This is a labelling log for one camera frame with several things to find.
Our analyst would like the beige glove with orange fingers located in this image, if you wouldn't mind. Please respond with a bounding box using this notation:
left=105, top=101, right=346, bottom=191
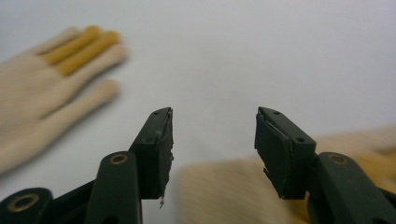
left=0, top=25, right=129, bottom=175

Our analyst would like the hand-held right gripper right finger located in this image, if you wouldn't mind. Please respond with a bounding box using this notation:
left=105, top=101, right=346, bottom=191
left=254, top=106, right=318, bottom=201

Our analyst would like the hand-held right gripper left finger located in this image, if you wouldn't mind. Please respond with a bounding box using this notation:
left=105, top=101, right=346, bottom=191
left=129, top=106, right=175, bottom=201

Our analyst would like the beige glove with white tag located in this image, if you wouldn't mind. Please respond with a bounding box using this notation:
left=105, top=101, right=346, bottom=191
left=177, top=125, right=396, bottom=224

